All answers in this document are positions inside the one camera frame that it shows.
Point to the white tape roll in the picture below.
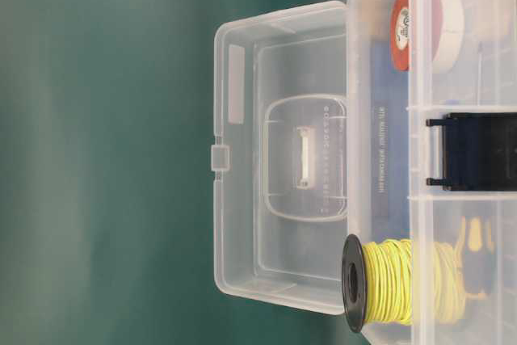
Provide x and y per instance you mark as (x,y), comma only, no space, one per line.
(447,33)

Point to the yellow wire spool black flange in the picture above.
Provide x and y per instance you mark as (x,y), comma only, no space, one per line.
(377,283)

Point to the clear plastic toolbox body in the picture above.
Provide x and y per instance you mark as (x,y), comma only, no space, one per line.
(483,79)

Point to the clear plastic toolbox lid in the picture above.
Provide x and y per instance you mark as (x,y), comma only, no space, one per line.
(279,156)

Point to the red electrical tape roll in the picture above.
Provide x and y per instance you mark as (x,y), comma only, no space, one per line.
(399,36)

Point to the yellow black handled tool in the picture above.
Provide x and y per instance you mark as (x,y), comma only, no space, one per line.
(476,251)

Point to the blue rectangular package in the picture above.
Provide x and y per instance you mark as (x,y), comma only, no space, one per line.
(389,98)

